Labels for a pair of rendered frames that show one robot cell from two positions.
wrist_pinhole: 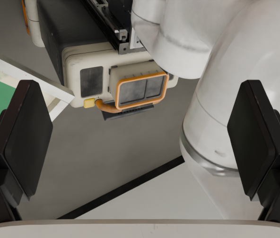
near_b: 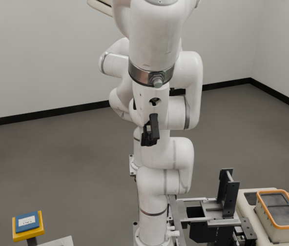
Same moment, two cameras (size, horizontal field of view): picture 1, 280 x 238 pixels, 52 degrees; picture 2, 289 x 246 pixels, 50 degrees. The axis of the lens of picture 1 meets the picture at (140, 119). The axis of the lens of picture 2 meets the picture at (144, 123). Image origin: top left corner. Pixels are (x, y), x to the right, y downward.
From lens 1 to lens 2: 0.56 m
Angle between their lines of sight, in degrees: 48
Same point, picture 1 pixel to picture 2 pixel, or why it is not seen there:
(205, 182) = (193, 108)
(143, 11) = (175, 183)
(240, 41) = not seen: hidden behind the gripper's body
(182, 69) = (186, 148)
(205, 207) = not seen: outside the picture
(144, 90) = (280, 207)
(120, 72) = (270, 231)
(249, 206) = (189, 92)
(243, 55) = not seen: hidden behind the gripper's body
